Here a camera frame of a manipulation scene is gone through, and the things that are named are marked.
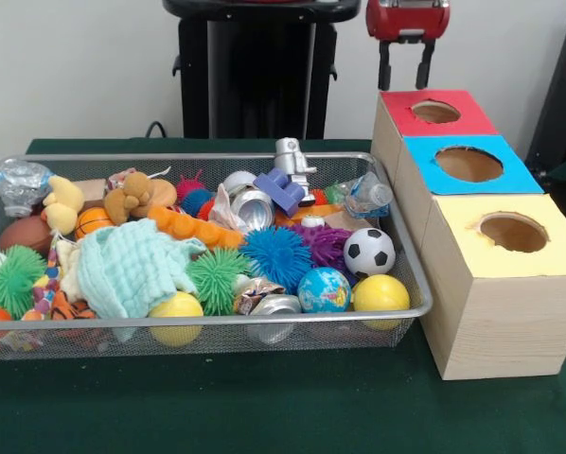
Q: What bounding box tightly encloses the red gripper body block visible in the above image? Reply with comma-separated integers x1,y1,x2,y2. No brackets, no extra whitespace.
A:
365,0,451,44

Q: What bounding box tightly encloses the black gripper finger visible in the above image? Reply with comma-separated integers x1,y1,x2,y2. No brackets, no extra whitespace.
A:
378,42,393,93
415,40,436,91

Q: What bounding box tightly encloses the brown plush teddy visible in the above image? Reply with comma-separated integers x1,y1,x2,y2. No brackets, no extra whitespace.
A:
103,171,178,226

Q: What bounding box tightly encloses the wooden box with three holes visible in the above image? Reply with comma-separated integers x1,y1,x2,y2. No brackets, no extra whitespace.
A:
371,89,566,381

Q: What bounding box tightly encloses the clear mesh bin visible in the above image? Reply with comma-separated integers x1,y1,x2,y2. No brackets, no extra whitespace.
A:
0,152,433,358

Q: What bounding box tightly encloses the silver toy robot figure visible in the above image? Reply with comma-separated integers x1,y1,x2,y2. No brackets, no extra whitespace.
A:
273,137,318,204

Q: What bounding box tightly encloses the black and white soccer ball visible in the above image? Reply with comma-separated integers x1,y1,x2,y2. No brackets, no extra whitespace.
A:
344,228,397,279

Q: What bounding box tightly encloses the blue spiky ball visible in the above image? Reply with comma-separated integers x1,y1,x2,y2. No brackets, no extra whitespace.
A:
239,225,314,294

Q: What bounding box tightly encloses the yellow ball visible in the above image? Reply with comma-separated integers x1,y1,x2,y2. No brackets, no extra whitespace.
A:
148,291,205,347
351,274,411,332

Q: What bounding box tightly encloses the small globe ball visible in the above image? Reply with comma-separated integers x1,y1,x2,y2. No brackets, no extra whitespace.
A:
297,268,352,314

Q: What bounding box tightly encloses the orange bumpy toy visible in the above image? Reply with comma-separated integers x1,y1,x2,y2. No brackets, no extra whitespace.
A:
147,205,246,252

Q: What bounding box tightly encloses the mint green cloth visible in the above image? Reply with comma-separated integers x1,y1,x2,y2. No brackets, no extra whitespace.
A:
75,218,208,341

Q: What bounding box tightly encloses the dark green table cloth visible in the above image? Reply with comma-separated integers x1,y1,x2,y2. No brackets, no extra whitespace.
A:
0,138,566,454

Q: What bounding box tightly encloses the green spiky ball with eyes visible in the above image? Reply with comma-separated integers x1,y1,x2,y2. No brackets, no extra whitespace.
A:
0,245,47,320

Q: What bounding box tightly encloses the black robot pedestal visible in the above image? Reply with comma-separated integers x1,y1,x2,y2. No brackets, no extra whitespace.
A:
163,0,362,141

